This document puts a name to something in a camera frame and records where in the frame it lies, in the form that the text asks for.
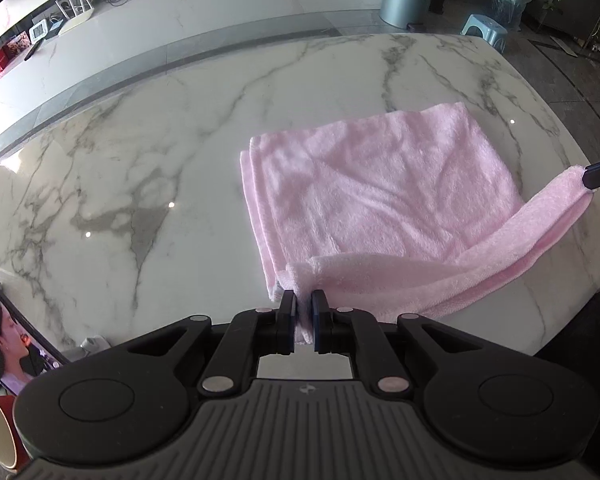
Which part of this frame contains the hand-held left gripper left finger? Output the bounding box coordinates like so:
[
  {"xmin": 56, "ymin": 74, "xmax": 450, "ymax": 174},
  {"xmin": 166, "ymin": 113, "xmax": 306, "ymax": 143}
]
[{"xmin": 113, "ymin": 290, "xmax": 299, "ymax": 396}]

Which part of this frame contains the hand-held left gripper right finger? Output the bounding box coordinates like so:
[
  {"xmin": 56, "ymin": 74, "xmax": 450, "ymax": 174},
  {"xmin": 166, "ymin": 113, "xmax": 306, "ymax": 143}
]
[{"xmin": 311, "ymin": 289, "xmax": 482, "ymax": 397}]

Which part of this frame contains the pink towel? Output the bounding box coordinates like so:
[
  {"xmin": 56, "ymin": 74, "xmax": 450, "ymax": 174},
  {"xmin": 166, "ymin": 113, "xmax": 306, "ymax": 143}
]
[{"xmin": 239, "ymin": 101, "xmax": 595, "ymax": 346}]

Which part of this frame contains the teal plastic stool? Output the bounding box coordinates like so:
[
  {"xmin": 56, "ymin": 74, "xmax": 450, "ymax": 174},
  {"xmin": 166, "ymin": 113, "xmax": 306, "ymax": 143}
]
[{"xmin": 461, "ymin": 12, "xmax": 509, "ymax": 54}]

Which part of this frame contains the clear water bottle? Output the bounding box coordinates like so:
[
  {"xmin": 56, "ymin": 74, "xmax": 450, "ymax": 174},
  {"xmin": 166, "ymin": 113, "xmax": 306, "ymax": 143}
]
[{"xmin": 490, "ymin": 0, "xmax": 534, "ymax": 32}]

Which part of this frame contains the small white device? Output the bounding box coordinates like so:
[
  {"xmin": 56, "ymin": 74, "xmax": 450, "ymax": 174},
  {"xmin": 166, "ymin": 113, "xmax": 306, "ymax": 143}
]
[{"xmin": 79, "ymin": 335, "xmax": 112, "ymax": 359}]

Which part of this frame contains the tablet screen showing face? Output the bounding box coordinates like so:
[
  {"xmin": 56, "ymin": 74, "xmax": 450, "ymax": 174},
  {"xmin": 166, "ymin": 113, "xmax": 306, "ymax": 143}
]
[{"xmin": 0, "ymin": 269, "xmax": 72, "ymax": 397}]

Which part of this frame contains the long white marble cabinet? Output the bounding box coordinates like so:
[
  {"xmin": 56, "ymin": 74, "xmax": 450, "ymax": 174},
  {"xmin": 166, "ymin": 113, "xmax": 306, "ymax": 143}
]
[{"xmin": 0, "ymin": 0, "xmax": 396, "ymax": 126}]

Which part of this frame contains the white router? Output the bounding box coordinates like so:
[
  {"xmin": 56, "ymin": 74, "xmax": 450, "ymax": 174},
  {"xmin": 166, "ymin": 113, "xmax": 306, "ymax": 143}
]
[{"xmin": 55, "ymin": 0, "xmax": 95, "ymax": 21}]

